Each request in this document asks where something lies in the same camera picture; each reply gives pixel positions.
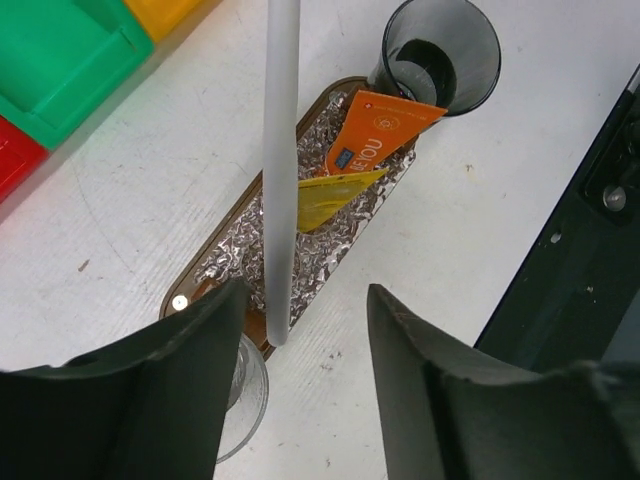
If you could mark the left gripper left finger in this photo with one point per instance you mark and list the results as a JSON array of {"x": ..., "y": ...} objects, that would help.
[{"x": 148, "y": 406}]

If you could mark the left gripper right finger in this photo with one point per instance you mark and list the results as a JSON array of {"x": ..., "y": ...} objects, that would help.
[{"x": 449, "y": 411}]

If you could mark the clear plastic cup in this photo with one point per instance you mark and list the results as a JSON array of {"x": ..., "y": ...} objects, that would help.
[{"x": 248, "y": 400}]

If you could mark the clear rack with brown ends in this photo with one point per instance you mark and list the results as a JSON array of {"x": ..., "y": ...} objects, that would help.
[{"x": 310, "y": 240}]

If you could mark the orange toothpaste tube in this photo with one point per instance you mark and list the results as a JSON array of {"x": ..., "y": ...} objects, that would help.
[
  {"x": 376, "y": 125},
  {"x": 320, "y": 198}
]

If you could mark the dark tinted cup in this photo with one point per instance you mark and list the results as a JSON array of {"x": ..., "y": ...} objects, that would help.
[{"x": 441, "y": 53}]

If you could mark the white toothbrush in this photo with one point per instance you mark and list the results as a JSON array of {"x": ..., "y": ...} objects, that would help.
[{"x": 280, "y": 164}]

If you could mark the red bin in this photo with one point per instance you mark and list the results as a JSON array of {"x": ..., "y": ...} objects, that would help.
[{"x": 20, "y": 156}]

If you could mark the middle green bin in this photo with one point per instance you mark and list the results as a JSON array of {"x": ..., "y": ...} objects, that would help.
[{"x": 60, "y": 60}]

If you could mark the yellow bin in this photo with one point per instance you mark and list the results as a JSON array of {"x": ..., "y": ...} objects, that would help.
[{"x": 167, "y": 20}]

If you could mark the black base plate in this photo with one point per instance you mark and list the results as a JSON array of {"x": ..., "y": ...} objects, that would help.
[{"x": 576, "y": 295}]

